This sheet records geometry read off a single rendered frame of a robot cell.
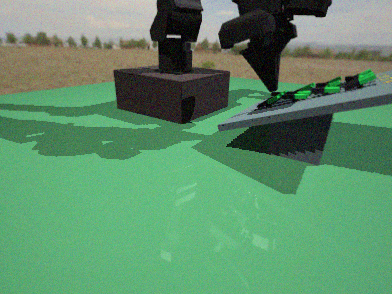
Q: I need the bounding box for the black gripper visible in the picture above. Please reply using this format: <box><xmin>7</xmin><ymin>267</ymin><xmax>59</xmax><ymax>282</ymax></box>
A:
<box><xmin>218</xmin><ymin>0</ymin><xmax>298</xmax><ymax>92</ymax></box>

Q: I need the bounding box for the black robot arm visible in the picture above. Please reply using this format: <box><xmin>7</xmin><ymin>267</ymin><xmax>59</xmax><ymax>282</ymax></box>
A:
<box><xmin>150</xmin><ymin>0</ymin><xmax>332</xmax><ymax>75</ymax></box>

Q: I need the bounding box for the grey switch panel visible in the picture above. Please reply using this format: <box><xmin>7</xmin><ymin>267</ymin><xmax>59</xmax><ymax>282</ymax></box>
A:
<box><xmin>217</xmin><ymin>69</ymin><xmax>392</xmax><ymax>166</ymax></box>

